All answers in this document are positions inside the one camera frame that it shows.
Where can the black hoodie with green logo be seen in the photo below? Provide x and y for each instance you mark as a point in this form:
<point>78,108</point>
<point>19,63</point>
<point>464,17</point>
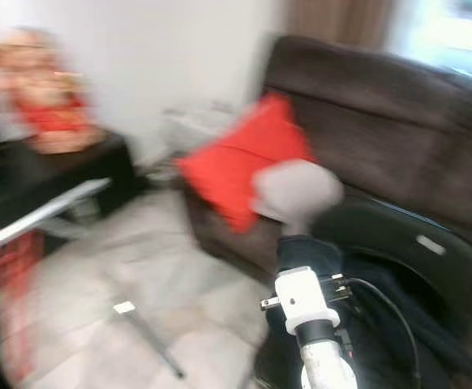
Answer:
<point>390,340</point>

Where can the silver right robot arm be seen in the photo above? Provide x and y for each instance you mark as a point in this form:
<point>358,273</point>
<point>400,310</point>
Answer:
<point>329,369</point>

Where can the red plastic hanger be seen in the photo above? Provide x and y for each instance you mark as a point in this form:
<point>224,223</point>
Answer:
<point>29,316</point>

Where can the black television console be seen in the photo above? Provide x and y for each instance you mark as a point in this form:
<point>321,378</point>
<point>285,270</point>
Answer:
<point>17,194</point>

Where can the silver metal clothes rack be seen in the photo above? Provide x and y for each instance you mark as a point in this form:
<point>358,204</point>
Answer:
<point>49,213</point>

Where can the red laughing Buddha statue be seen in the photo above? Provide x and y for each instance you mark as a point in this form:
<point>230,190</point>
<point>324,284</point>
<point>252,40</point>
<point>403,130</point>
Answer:
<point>53,113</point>

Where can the side table with lace cloth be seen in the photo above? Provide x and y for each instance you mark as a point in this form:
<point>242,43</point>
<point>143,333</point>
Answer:
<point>195,130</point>

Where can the red cushion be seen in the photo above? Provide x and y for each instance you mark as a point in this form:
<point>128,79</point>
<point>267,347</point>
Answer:
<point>240,166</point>

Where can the grey plush pillow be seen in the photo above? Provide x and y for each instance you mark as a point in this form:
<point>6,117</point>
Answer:
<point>297,193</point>

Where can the brown curtain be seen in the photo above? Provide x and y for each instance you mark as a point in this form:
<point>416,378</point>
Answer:
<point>341,20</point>

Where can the brown fabric sofa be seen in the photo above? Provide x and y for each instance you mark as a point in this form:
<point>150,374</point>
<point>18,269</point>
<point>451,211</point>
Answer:
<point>390,130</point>

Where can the black folding chair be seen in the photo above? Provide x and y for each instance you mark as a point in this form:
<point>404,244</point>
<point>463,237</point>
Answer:
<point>406,231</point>

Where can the bright window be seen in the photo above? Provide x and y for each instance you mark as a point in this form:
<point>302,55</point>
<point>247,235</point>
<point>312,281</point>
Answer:
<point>455,36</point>

